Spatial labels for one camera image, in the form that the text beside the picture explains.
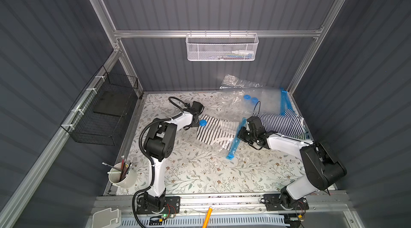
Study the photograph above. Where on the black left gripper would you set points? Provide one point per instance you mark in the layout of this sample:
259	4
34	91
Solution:
196	120

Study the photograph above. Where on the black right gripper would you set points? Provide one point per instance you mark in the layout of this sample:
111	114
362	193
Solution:
245	132

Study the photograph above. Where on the clear vacuum bag blue zipper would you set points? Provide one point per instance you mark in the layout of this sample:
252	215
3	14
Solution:
234	89

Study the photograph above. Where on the blue white striped garment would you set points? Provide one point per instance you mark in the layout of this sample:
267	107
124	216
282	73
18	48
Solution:
289	124

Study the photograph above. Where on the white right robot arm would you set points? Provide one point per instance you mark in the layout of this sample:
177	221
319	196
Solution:
322	167

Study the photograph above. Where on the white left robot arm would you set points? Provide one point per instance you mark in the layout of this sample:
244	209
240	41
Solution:
156	142

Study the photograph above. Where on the black white striped garment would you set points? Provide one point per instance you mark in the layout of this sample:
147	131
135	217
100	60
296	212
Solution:
217	132

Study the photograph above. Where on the blue round valve cap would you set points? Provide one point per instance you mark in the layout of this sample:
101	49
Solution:
254	100

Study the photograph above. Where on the white pen cup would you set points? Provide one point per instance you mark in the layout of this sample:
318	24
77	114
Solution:
122	176

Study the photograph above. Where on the orange pencil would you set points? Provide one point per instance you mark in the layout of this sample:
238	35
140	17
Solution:
207	218

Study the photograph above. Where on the white wire wall basket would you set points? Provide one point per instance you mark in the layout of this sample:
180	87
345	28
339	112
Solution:
226	47

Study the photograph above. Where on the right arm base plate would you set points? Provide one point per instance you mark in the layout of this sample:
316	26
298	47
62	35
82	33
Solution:
282	201

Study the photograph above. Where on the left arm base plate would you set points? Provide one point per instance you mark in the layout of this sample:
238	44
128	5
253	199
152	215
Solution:
163	205

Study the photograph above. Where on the black wire wall basket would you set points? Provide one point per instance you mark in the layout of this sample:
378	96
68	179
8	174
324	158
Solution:
105	112

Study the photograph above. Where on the white plastic bracket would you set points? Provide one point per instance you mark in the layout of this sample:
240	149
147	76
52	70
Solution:
107	218

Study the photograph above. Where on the aluminium corner frame post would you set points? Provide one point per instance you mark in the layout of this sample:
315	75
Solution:
315	45

